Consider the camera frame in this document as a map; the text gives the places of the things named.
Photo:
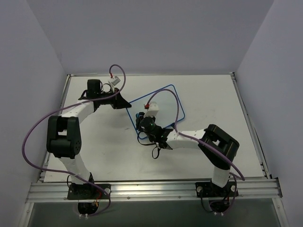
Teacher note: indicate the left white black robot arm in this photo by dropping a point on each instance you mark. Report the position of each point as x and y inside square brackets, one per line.
[64, 137]

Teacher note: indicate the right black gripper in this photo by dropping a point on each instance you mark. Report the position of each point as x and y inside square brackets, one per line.
[138, 119]

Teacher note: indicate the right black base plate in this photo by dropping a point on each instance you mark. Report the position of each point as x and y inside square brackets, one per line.
[210, 190]

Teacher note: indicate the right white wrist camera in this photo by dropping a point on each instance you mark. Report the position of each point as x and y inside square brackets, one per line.
[151, 109]

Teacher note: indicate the blue bone-shaped eraser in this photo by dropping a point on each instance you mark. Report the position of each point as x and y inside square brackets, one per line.
[139, 115]

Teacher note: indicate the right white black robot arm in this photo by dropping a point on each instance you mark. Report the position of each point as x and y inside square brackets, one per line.
[218, 146]

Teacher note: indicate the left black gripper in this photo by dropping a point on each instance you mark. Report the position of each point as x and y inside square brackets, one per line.
[115, 99]

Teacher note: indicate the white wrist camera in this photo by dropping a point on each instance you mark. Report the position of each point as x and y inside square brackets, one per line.
[151, 109]
[113, 81]

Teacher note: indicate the aluminium front rail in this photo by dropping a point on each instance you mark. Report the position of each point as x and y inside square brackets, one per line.
[252, 188]

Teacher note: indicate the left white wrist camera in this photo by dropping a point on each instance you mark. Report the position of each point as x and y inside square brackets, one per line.
[113, 81]

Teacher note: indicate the blue framed small whiteboard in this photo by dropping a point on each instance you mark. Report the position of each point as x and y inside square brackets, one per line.
[169, 108]

